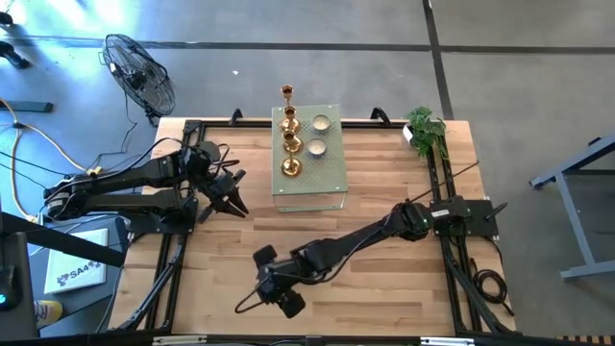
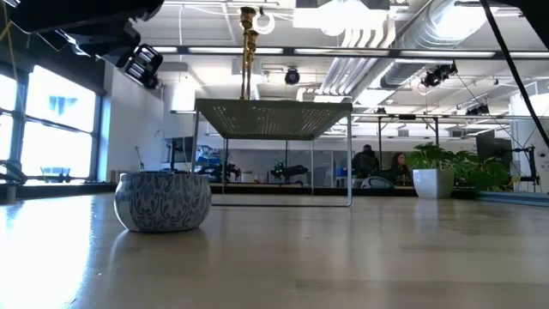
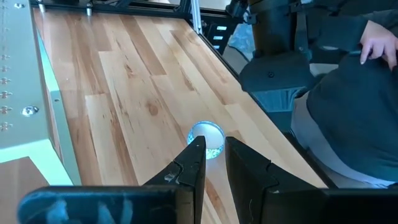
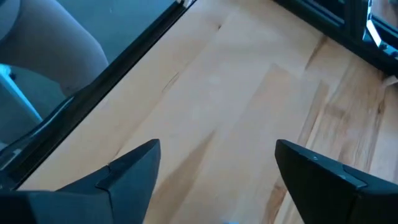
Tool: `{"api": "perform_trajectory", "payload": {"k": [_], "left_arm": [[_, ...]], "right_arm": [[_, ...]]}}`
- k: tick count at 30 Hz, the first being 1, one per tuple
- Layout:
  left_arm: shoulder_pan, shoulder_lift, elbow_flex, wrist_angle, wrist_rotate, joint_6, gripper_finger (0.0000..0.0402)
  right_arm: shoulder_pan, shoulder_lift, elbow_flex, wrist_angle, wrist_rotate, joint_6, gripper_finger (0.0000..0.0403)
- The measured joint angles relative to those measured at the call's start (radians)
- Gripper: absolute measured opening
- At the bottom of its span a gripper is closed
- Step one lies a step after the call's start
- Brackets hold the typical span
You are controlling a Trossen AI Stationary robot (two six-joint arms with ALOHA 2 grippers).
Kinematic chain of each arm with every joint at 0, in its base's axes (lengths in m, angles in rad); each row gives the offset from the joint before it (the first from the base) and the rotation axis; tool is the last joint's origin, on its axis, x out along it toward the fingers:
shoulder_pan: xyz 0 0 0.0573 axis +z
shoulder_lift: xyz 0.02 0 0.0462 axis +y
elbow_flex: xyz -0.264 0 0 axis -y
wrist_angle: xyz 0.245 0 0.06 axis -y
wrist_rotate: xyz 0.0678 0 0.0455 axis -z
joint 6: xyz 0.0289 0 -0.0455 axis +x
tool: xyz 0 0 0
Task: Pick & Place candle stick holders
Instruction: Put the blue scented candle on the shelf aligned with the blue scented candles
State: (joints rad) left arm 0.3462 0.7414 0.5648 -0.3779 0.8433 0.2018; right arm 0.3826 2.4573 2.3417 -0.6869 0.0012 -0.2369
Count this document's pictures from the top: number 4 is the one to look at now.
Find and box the light blue chair part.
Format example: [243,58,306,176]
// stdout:
[0,63,43,124]

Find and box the person's leg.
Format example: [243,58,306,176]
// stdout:
[0,0,109,97]

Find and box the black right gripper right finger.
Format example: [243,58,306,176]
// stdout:
[274,139,398,224]

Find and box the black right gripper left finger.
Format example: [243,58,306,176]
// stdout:
[0,138,162,224]

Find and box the black metal table frame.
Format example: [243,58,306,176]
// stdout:
[0,0,398,190]

